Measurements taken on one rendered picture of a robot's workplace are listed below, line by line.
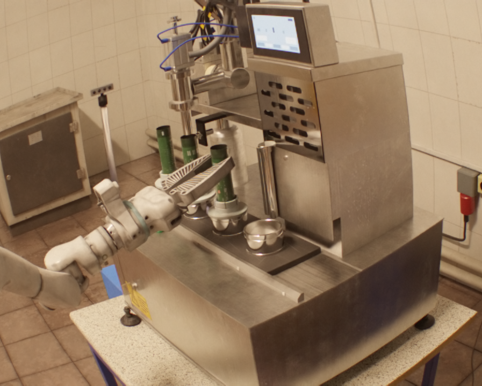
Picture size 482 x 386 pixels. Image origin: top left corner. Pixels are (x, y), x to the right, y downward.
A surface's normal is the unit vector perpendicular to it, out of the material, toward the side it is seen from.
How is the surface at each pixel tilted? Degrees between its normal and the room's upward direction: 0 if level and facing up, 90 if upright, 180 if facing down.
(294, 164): 90
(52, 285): 76
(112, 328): 0
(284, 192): 90
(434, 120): 90
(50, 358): 0
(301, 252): 0
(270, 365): 90
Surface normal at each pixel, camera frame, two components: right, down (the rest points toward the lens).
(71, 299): 0.89, -0.26
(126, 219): 0.29, -0.22
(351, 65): 0.54, 0.24
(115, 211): 0.43, 0.01
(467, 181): -0.83, 0.30
